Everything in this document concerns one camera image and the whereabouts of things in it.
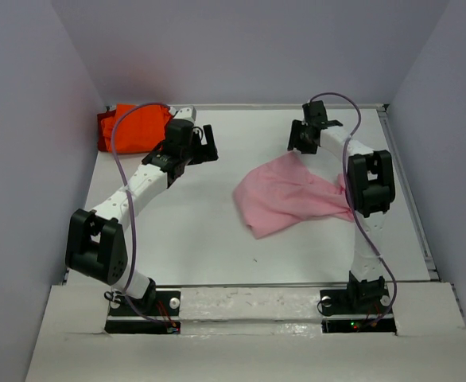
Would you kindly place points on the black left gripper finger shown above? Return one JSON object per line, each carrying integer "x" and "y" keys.
{"x": 209, "y": 146}
{"x": 202, "y": 157}

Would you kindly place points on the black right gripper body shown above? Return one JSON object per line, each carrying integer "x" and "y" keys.
{"x": 304, "y": 132}

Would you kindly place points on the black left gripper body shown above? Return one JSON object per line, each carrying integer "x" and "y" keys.
{"x": 195, "y": 139}

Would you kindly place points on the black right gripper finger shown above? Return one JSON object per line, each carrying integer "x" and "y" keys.
{"x": 294, "y": 136}
{"x": 307, "y": 147}

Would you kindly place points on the pink t shirt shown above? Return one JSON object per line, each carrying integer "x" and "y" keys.
{"x": 283, "y": 192}

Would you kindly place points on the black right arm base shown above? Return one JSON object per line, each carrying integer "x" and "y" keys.
{"x": 339, "y": 314}

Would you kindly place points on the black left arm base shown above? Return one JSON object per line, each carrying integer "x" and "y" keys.
{"x": 160, "y": 318}

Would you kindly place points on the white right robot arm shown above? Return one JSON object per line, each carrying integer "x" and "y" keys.
{"x": 370, "y": 190}

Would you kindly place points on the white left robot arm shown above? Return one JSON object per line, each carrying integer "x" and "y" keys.
{"x": 96, "y": 245}

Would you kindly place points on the orange folded t shirt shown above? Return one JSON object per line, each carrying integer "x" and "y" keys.
{"x": 142, "y": 130}

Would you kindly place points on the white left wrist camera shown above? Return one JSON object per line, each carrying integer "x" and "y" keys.
{"x": 187, "y": 113}

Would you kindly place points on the aluminium table frame rail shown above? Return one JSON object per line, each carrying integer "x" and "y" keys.
{"x": 383, "y": 115}

